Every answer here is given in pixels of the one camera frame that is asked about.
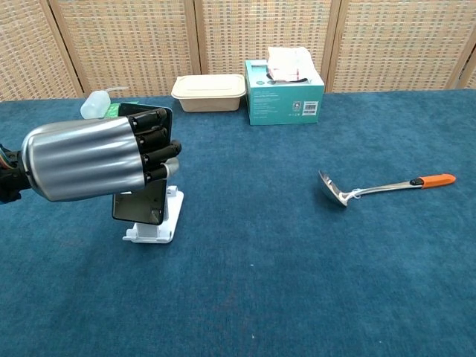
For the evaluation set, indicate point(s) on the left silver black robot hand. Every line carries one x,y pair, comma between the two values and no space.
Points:
82,160

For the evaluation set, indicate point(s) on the translucent squeeze wash bottle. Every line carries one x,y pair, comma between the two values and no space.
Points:
94,106

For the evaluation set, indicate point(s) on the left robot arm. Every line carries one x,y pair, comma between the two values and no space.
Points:
11,178

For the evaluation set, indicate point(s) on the teal cardboard box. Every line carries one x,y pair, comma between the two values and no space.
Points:
275,106

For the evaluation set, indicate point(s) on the blue table mat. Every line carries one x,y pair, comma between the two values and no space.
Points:
260,267

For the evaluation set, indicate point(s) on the white phone stand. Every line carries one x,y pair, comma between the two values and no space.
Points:
173,215

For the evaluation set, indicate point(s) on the black smartphone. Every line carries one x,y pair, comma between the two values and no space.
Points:
137,208

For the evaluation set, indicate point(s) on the beige lidded lunch box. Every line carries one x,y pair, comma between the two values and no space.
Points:
208,93

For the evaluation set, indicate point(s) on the white pink plastic packet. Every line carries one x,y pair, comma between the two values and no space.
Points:
290,65

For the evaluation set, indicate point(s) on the woven bamboo folding screen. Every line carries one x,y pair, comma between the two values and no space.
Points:
148,41

